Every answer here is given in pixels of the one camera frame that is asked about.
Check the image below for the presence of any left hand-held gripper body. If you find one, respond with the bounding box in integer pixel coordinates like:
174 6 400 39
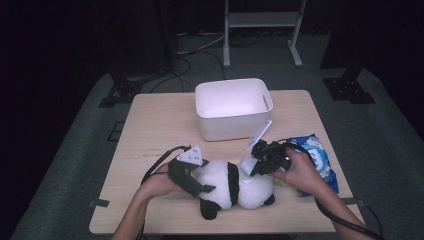
167 144 204 198

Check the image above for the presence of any person's right hand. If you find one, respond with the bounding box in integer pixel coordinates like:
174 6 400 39
270 148 326 200

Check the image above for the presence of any black stand base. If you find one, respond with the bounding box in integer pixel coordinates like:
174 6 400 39
322 66 377 105
98 71 144 108

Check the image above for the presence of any black floor cable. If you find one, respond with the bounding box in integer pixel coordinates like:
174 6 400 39
149 56 193 94
196 49 228 81

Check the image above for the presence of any blue wet wipes pack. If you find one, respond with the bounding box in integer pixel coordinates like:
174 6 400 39
286 133 340 198

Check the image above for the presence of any black table edge cable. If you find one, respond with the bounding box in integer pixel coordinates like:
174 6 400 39
359 199 384 239

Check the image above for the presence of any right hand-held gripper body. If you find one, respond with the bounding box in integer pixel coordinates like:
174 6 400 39
245 119 292 174

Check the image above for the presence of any grey floor cable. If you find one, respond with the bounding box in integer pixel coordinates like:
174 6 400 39
176 33 226 56

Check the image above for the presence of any panda plush toy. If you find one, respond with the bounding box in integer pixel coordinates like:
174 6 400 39
193 158 284 221

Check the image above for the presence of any dark floor hatch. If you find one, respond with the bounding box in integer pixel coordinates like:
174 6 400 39
107 121 126 143

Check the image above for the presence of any white wet wipe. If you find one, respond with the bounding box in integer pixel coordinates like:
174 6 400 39
239 155 260 184

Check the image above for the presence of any white plastic bin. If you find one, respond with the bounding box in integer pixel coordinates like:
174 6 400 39
194 77 274 142

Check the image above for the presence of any white metal stand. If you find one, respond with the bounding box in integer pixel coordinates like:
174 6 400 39
222 0 308 69

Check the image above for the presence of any person's left hand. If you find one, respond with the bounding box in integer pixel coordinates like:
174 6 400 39
139 163 183 201

